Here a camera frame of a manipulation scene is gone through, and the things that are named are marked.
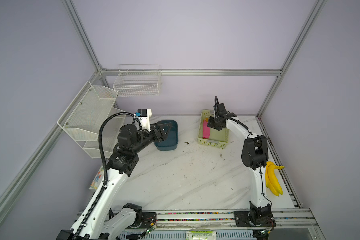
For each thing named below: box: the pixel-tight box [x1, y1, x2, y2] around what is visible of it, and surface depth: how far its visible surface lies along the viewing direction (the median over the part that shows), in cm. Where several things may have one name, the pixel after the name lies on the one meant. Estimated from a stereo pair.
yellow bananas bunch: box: [265, 161, 285, 197], surface depth 84 cm
